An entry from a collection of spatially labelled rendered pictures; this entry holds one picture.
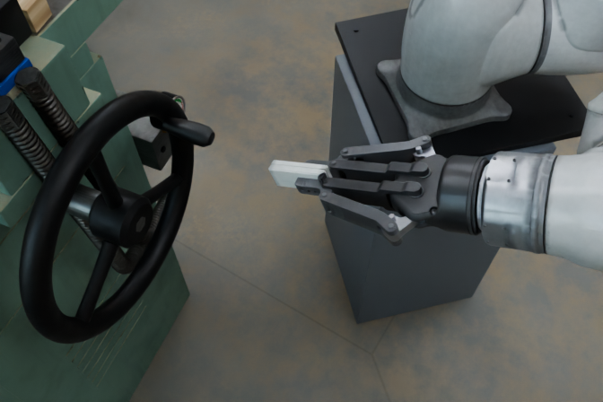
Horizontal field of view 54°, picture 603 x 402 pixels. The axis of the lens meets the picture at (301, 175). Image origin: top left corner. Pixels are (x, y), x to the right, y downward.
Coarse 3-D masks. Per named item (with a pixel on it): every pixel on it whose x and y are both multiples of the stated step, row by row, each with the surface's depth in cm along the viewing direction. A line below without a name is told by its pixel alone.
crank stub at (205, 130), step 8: (168, 120) 66; (176, 120) 65; (184, 120) 65; (168, 128) 66; (176, 128) 65; (184, 128) 65; (192, 128) 64; (200, 128) 64; (208, 128) 65; (184, 136) 65; (192, 136) 64; (200, 136) 64; (208, 136) 64; (200, 144) 65; (208, 144) 65
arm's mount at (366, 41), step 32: (352, 32) 112; (384, 32) 112; (352, 64) 108; (384, 96) 103; (512, 96) 102; (544, 96) 102; (576, 96) 102; (384, 128) 100; (480, 128) 99; (512, 128) 99; (544, 128) 98; (576, 128) 98
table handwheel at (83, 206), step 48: (144, 96) 61; (96, 144) 55; (192, 144) 74; (48, 192) 52; (96, 192) 66; (144, 192) 70; (48, 240) 52; (48, 288) 55; (96, 288) 65; (144, 288) 75; (48, 336) 59
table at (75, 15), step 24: (48, 0) 74; (72, 0) 74; (96, 0) 77; (120, 0) 82; (48, 24) 71; (72, 24) 75; (96, 24) 79; (72, 48) 76; (96, 96) 68; (0, 192) 61; (24, 192) 62; (0, 216) 60
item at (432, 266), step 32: (352, 96) 105; (352, 128) 109; (352, 224) 126; (352, 256) 132; (384, 256) 116; (416, 256) 120; (448, 256) 123; (480, 256) 128; (352, 288) 140; (384, 288) 129; (416, 288) 134; (448, 288) 138
